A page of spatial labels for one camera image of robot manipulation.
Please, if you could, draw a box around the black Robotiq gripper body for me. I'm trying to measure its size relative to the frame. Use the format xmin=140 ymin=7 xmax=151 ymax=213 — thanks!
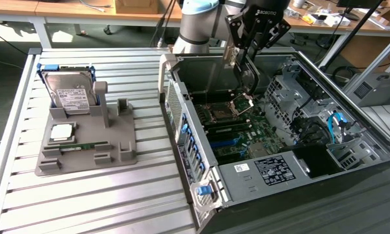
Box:
xmin=241 ymin=0 xmax=293 ymax=29

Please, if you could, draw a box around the graphics card with metal bracket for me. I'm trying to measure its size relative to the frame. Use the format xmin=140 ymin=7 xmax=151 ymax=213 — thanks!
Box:
xmin=223 ymin=40 xmax=261 ymax=97

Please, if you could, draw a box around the white black yellow device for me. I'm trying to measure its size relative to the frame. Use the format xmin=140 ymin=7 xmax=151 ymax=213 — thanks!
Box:
xmin=303 ymin=13 xmax=329 ymax=25

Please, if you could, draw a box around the small white box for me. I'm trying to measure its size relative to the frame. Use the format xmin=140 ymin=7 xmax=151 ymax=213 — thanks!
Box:
xmin=325 ymin=15 xmax=352 ymax=27

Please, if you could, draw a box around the open PC case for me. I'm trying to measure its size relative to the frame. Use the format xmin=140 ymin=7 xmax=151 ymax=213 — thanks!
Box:
xmin=157 ymin=50 xmax=390 ymax=232

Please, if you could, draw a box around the black tripod pole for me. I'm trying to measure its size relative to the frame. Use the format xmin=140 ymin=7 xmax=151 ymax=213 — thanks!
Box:
xmin=319 ymin=0 xmax=386 ymax=73

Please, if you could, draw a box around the black monitor stand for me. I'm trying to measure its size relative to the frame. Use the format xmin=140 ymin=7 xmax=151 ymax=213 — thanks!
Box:
xmin=336 ymin=0 xmax=384 ymax=21

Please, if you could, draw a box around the perforated metal disk bay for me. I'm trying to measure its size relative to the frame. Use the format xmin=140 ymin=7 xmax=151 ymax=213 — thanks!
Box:
xmin=265 ymin=74 xmax=316 ymax=117

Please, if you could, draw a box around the metal socket cover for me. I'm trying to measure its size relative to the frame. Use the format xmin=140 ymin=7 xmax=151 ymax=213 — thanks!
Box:
xmin=229 ymin=94 xmax=257 ymax=116

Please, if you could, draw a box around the CPU socket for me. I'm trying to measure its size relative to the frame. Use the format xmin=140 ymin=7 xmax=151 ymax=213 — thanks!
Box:
xmin=207 ymin=102 xmax=240 ymax=122

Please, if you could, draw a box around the grey computer tower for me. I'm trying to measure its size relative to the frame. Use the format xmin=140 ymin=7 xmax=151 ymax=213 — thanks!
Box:
xmin=342 ymin=73 xmax=390 ymax=108

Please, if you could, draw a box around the green Dell motherboard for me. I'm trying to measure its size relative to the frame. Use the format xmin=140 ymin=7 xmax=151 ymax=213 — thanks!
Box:
xmin=193 ymin=101 xmax=289 ymax=166

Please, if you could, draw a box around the RAM stick with white label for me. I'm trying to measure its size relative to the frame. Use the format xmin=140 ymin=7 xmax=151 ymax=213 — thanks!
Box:
xmin=211 ymin=125 xmax=248 ymax=135

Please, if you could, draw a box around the blue expansion slot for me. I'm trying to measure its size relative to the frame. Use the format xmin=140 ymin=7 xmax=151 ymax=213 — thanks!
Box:
xmin=211 ymin=139 xmax=245 ymax=148

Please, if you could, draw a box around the silver chipset heatsink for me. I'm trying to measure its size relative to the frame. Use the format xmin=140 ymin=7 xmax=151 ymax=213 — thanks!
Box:
xmin=249 ymin=142 xmax=271 ymax=158

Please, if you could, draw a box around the grey disk bay carrier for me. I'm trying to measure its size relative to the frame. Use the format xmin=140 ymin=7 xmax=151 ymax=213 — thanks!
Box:
xmin=325 ymin=136 xmax=380 ymax=171

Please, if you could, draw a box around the hard disk in blue caddy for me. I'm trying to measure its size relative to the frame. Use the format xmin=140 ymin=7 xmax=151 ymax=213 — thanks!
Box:
xmin=37 ymin=63 xmax=100 ymax=115

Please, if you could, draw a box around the grey parts rack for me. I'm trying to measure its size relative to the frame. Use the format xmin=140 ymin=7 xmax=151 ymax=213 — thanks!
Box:
xmin=35 ymin=81 xmax=140 ymax=176

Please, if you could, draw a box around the silver power supply unit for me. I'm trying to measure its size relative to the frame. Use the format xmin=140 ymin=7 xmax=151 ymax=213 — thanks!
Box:
xmin=216 ymin=150 xmax=313 ymax=203

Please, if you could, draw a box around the clear card retainer blue tab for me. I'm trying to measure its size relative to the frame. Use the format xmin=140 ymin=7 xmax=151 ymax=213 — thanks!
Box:
xmin=189 ymin=179 xmax=223 ymax=213

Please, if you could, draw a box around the wooden desk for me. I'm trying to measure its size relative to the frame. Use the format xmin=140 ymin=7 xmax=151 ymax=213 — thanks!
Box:
xmin=0 ymin=0 xmax=390 ymax=49

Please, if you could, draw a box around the green RAM stick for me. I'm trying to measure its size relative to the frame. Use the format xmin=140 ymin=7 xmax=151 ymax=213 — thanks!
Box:
xmin=59 ymin=142 xmax=97 ymax=151

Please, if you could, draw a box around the silver CPU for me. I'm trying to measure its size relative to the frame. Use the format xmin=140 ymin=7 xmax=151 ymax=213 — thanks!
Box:
xmin=49 ymin=123 xmax=77 ymax=142

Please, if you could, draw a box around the aluminium profile frame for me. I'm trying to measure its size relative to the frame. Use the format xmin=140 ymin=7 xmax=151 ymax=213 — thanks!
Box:
xmin=357 ymin=40 xmax=390 ymax=81

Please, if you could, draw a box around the blue SATA wire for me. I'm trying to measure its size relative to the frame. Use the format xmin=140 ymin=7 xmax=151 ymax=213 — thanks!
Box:
xmin=327 ymin=109 xmax=349 ymax=147

